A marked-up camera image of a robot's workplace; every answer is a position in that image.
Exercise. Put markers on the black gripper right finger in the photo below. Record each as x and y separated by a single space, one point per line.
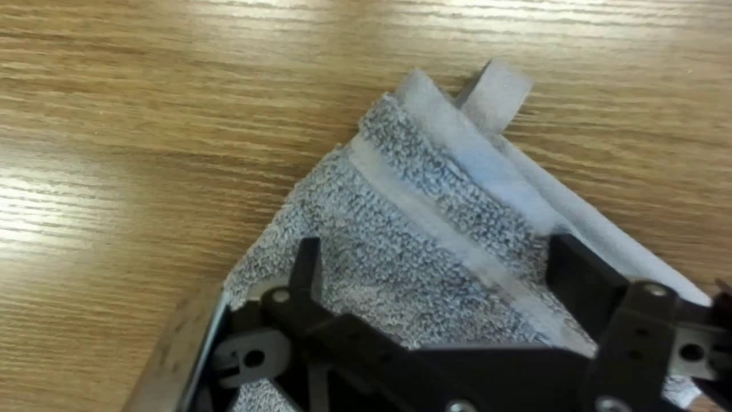
641 336

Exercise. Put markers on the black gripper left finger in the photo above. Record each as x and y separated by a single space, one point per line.
306 336

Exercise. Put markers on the grey terry towel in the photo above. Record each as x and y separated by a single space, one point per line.
427 230

